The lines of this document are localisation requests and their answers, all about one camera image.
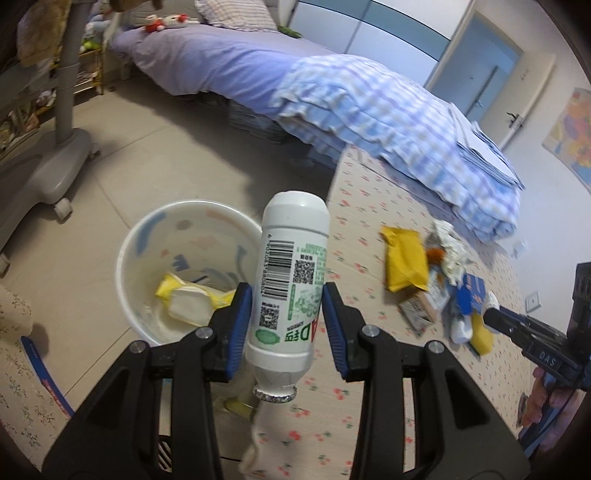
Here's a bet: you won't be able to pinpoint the plaid blue blanket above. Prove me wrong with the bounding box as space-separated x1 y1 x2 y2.
270 54 521 243

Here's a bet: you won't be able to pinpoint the white plastic bottle green label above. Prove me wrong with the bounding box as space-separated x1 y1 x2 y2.
243 191 331 405

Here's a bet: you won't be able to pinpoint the crumpled white tissue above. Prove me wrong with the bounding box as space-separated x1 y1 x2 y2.
433 220 472 283

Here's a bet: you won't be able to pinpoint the small printed carton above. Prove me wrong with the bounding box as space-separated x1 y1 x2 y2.
398 290 451 337

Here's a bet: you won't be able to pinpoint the white plastic bucket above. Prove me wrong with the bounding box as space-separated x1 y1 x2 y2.
115 199 265 352

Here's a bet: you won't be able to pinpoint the shelf of plush toys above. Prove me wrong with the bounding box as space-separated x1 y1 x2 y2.
78 13 117 95

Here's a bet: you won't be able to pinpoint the grey desk stand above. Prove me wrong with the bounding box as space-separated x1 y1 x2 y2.
0 0 101 274

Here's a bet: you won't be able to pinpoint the yellow wet wipes packet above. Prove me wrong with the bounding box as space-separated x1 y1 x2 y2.
156 273 236 329

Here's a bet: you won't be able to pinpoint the floral print cloth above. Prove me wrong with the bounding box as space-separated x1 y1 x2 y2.
0 284 80 445

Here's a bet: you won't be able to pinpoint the purple sheet bed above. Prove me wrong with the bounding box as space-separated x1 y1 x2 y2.
111 23 352 141

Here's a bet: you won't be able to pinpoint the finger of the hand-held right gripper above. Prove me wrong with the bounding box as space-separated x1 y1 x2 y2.
483 307 536 343

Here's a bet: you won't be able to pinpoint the yellow plastic packet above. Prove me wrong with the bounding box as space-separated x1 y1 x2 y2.
379 226 430 293

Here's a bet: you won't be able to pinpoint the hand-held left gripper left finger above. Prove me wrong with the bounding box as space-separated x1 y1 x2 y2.
41 281 254 480

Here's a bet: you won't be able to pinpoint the folded striped cloth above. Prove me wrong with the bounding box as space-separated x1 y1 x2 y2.
445 104 527 191

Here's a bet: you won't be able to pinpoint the storage crates under bed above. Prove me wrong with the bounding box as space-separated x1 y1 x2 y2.
225 98 288 145

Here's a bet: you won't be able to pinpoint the plaid pillow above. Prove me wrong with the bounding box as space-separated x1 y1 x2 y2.
194 0 280 31

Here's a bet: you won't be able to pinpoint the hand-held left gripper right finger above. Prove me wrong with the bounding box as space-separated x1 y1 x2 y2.
322 281 532 480

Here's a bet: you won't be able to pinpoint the white crumpled wrapper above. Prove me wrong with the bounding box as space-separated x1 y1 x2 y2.
450 318 474 345

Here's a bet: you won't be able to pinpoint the cherry print bed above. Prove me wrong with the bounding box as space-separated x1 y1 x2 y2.
240 143 571 480

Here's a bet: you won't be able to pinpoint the blue and white wardrobe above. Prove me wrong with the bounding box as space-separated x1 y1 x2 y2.
276 0 451 89

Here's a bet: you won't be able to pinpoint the white door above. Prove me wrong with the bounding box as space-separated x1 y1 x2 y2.
466 50 557 154

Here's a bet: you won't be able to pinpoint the blue and white wrapper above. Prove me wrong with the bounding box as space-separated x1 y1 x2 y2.
455 273 491 320

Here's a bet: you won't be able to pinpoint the brown teddy bear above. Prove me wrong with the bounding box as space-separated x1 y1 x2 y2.
17 0 64 66

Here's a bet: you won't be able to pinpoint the blue strap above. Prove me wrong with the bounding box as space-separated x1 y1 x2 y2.
20 335 75 417

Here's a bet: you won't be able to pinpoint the wall map poster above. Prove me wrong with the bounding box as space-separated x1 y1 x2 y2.
542 88 591 193

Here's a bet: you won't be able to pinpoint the red and white plush toy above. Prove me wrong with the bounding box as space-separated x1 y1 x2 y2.
145 13 190 33

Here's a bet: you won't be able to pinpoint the small yellow wrapper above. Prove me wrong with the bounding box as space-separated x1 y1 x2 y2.
470 318 496 356

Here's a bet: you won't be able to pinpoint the person's right hand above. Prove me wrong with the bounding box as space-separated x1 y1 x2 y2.
527 367 583 430

